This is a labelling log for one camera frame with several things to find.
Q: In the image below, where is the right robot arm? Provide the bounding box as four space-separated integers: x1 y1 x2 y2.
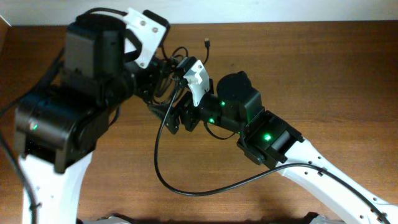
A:
162 72 397 223

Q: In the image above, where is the camera black cable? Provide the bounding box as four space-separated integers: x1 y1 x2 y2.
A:
0 7 128 224
154 79 391 224

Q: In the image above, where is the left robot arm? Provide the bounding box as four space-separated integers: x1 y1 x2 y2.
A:
14 8 170 223

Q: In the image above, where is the right camera black cable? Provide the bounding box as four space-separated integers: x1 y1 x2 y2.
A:
154 79 391 224

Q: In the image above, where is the left camera black cable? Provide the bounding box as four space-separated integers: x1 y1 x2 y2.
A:
0 7 128 224

